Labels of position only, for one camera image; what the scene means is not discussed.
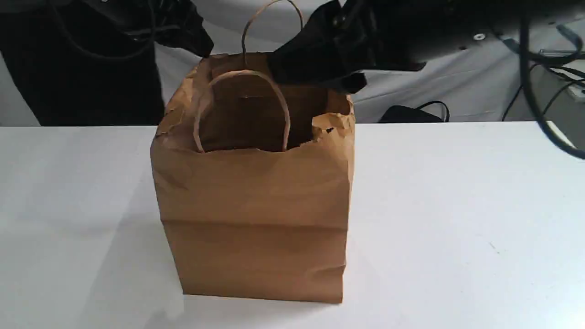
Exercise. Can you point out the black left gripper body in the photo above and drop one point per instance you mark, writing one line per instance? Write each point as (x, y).
(175, 24)

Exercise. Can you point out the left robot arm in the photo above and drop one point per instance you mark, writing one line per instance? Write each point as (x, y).
(142, 23)

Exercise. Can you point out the person in black clothes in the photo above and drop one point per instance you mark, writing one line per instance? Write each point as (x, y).
(63, 87)

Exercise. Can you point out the grey backdrop cloth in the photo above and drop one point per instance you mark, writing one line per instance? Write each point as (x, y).
(473, 83)

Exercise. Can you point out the black object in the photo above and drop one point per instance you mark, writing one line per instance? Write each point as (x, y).
(404, 114)

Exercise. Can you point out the brown paper bag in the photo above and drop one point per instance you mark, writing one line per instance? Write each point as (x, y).
(253, 181)

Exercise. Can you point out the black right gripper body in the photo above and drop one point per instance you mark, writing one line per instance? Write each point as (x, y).
(332, 50)

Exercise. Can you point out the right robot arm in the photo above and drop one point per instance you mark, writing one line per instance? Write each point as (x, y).
(413, 32)

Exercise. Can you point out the white side shelf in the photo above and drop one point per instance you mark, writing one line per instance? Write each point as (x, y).
(560, 93)

